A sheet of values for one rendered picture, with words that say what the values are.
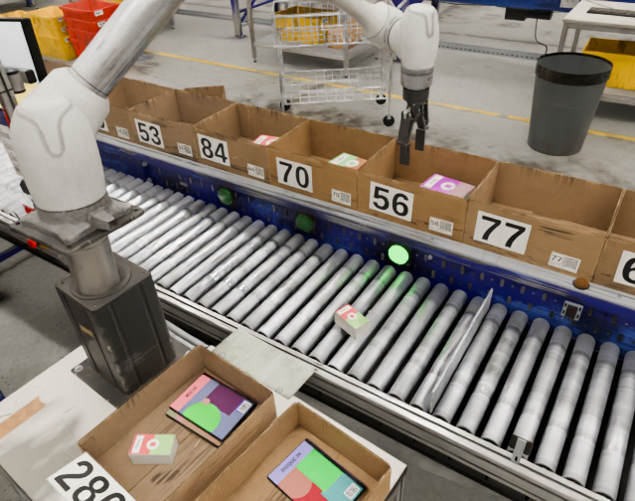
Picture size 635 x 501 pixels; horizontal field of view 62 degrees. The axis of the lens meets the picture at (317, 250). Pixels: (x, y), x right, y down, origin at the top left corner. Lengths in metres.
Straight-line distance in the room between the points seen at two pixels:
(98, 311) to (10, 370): 1.65
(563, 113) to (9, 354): 3.81
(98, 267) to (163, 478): 0.52
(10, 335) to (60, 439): 1.66
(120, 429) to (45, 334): 1.66
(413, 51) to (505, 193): 0.69
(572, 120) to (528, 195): 2.40
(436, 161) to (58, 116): 1.30
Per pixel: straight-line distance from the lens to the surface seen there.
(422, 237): 1.77
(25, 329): 3.17
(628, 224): 1.94
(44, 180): 1.23
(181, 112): 2.74
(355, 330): 1.57
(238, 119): 2.47
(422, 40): 1.50
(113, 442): 1.49
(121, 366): 1.49
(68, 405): 1.63
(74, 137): 1.20
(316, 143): 2.25
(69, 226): 1.26
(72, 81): 1.39
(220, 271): 1.90
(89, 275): 1.37
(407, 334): 1.62
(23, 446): 1.60
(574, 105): 4.26
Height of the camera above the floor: 1.92
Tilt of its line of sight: 37 degrees down
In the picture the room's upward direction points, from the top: 3 degrees counter-clockwise
